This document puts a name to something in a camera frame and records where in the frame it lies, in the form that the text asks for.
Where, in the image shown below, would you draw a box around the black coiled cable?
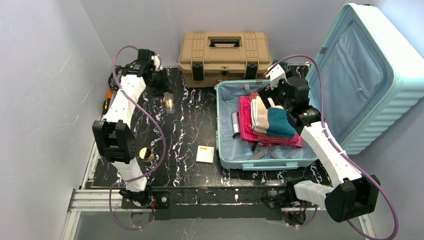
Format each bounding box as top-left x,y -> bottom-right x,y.
108,64 -> 123,92

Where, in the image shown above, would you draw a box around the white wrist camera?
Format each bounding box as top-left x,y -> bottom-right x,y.
151,54 -> 163,72
264,63 -> 287,90

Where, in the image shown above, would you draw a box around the rust red cloth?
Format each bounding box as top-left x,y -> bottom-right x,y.
249,92 -> 292,142

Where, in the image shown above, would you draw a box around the pink camouflage pants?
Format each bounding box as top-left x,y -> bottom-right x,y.
241,133 -> 304,149

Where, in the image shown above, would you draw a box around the clear gold perfume bottle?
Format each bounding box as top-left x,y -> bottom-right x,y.
163,92 -> 175,114

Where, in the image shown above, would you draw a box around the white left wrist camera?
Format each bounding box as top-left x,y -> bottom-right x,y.
151,54 -> 163,72

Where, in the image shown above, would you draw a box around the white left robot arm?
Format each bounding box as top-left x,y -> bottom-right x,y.
92,48 -> 174,193

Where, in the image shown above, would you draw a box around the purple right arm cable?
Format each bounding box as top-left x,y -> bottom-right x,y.
264,54 -> 400,240

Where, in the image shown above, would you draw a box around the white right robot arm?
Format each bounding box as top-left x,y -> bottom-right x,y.
257,76 -> 380,223

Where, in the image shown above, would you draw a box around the magenta shorts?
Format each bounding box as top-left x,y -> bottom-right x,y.
238,96 -> 303,147

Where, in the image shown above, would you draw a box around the light blue open suitcase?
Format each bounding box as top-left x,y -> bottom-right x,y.
215,3 -> 424,171

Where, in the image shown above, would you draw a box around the gold round compact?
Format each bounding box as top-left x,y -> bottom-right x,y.
139,147 -> 155,163

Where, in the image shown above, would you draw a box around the orange handled screwdriver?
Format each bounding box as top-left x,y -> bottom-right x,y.
100,90 -> 114,120

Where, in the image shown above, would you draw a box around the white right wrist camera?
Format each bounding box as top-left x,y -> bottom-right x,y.
264,63 -> 287,90

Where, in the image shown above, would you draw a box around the white lavender tube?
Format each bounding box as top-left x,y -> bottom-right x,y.
231,112 -> 240,135

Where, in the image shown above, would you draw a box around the white square packet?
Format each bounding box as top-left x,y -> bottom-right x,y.
195,145 -> 215,164

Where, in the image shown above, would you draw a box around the teal and beige towel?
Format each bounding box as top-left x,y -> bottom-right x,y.
249,95 -> 296,139

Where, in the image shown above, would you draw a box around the tan plastic toolbox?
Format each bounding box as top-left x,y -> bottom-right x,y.
178,31 -> 273,88

